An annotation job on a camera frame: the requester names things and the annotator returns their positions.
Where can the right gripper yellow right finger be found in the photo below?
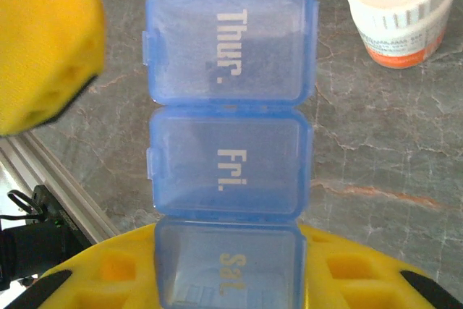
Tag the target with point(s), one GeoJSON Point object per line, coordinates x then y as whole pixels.
{"type": "Point", "coordinates": [354, 280]}

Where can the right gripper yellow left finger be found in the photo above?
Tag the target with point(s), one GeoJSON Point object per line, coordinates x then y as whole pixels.
{"type": "Point", "coordinates": [119, 280]}

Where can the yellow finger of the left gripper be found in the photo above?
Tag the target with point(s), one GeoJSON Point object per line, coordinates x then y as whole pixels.
{"type": "Point", "coordinates": [43, 41]}

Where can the blue weekly pill organizer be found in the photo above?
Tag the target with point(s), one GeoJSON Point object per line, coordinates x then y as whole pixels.
{"type": "Point", "coordinates": [231, 142]}

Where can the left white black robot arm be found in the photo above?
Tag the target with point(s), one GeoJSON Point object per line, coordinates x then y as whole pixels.
{"type": "Point", "coordinates": [32, 247]}

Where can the wide aluminium extrusion beam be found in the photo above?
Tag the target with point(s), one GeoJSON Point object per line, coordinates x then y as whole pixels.
{"type": "Point", "coordinates": [18, 178]}

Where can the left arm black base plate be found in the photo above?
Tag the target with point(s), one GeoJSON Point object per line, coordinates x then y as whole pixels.
{"type": "Point", "coordinates": [68, 211]}

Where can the narrow aluminium extrusion rail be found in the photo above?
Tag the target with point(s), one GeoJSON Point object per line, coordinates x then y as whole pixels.
{"type": "Point", "coordinates": [54, 175]}

